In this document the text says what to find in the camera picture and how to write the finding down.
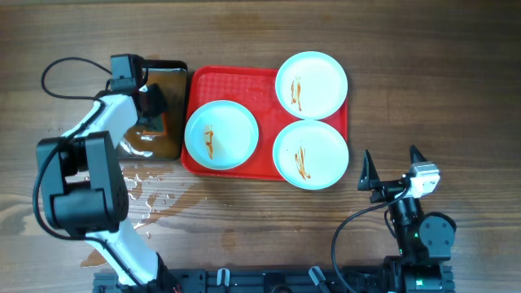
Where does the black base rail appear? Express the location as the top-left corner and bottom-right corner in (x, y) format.
(93, 265), (456, 293)

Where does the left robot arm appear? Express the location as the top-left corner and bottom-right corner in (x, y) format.
(33, 85), (182, 292)

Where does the red plastic tray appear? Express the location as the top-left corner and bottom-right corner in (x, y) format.
(181, 65), (349, 181)

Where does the black rectangular water basin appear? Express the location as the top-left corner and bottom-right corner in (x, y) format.
(116, 59), (189, 160)

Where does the orange green scrub sponge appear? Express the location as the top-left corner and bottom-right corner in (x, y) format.
(142, 114), (167, 136)

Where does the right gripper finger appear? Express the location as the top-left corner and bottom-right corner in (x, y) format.
(357, 150), (381, 191)
(409, 145), (428, 164)

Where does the white plate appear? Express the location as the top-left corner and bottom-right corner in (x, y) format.
(274, 51), (348, 120)
(272, 120), (349, 190)
(184, 100), (260, 171)

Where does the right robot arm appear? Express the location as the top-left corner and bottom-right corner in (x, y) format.
(358, 146), (457, 292)

